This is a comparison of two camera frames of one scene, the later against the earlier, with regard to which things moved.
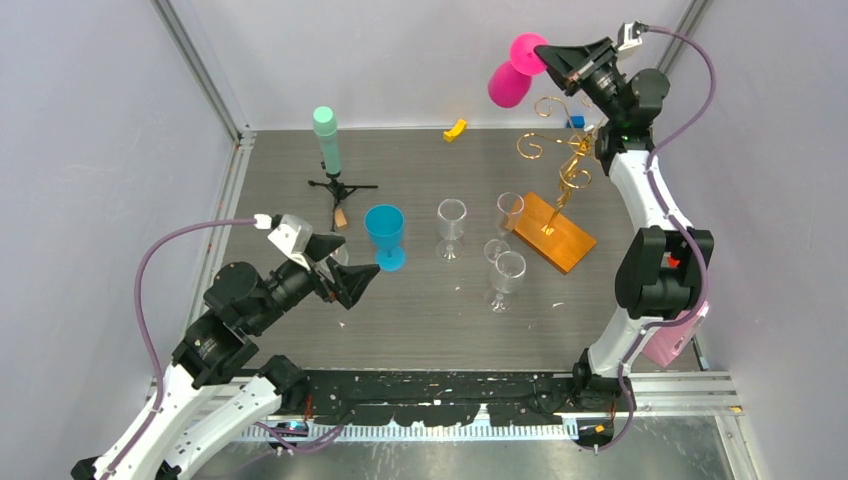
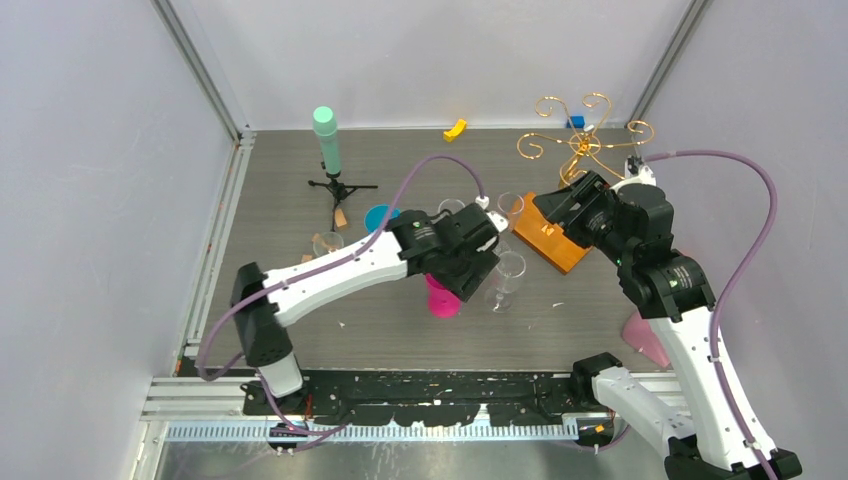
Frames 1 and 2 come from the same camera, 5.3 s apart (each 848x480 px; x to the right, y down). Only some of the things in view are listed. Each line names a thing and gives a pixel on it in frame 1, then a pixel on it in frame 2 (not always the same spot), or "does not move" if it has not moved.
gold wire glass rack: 575,173 does not move
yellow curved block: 455,131 does not move
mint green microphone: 325,123 does not move
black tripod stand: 340,190 does not move
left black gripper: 350,282 to 482,264
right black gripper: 562,63 to 555,205
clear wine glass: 506,277 does not move
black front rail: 440,398 does not move
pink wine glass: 511,82 to 442,302
